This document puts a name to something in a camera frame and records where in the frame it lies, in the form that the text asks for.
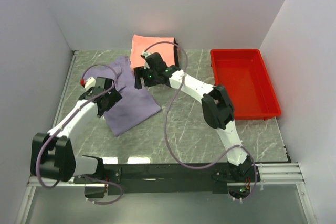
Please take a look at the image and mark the aluminium frame rail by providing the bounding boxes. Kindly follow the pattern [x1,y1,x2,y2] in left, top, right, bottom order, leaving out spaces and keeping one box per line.
[14,50,307,224]

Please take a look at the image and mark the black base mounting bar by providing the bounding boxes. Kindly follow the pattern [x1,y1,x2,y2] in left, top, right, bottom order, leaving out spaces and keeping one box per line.
[73,162,263,196]

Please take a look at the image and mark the lavender t-shirt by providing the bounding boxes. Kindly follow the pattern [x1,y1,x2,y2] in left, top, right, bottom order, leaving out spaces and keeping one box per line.
[84,56,161,136]

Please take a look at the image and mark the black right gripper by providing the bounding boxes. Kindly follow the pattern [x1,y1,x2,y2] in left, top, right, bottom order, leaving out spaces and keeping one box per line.
[134,66,160,90]

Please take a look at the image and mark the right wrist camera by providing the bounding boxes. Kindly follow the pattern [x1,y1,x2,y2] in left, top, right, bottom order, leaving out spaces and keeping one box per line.
[141,51,152,69]

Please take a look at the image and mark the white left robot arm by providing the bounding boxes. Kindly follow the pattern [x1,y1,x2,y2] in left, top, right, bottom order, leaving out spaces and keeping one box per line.
[30,77,122,183]

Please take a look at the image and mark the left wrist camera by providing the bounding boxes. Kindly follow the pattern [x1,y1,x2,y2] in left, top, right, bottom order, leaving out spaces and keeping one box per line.
[80,77,96,90]

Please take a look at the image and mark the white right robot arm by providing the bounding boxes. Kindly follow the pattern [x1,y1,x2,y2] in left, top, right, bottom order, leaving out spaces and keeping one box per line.
[134,52,254,182]

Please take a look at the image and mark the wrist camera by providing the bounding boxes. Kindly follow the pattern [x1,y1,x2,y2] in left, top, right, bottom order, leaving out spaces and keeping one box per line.
[141,51,152,69]
[80,77,96,90]

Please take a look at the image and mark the red plastic bin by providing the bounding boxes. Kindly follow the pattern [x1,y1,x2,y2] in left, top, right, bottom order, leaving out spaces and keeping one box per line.
[210,49,281,121]

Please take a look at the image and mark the black folded t-shirt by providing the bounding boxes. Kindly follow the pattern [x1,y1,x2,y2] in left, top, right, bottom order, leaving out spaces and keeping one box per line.
[173,38,180,67]

